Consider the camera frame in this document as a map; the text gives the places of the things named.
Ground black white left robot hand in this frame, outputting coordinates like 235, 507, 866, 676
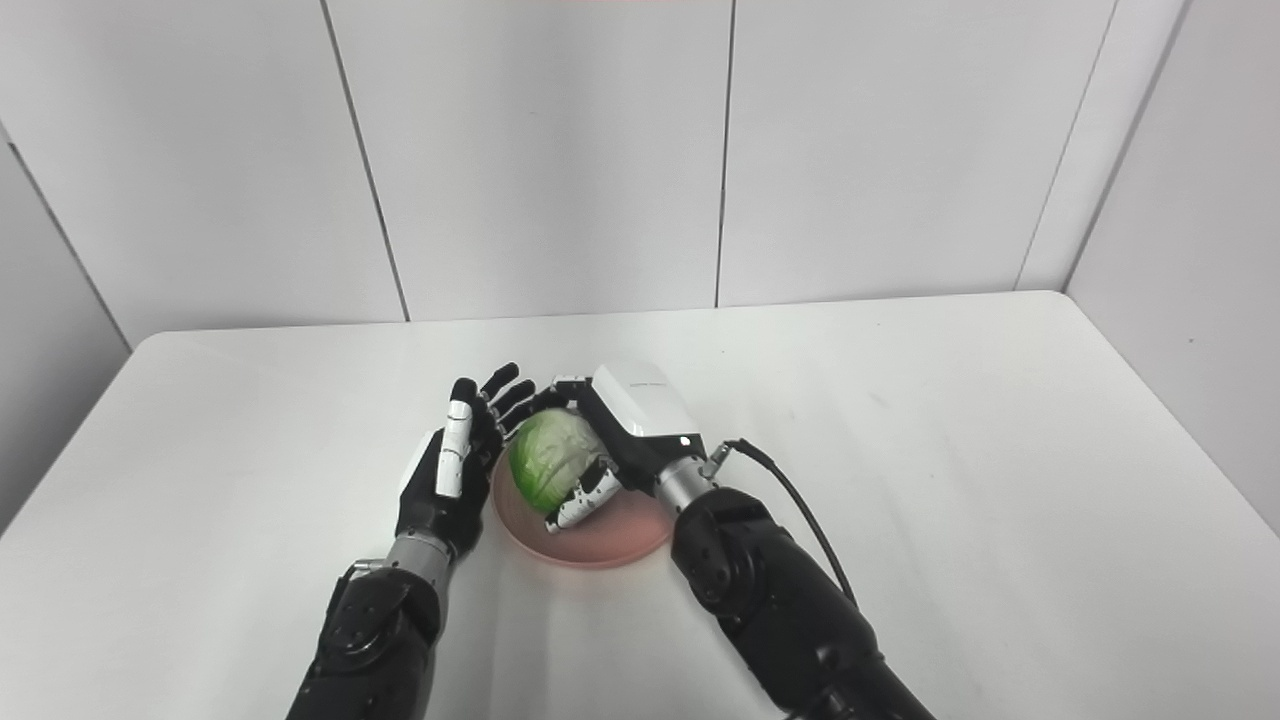
395, 362, 538, 561

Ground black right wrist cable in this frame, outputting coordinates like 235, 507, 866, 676
704, 438, 860, 607

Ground pink plate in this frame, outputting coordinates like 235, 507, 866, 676
491, 452, 677, 571

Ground green cabbage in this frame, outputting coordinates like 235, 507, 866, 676
507, 408, 612, 514

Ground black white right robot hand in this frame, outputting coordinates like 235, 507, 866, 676
530, 362, 706, 534

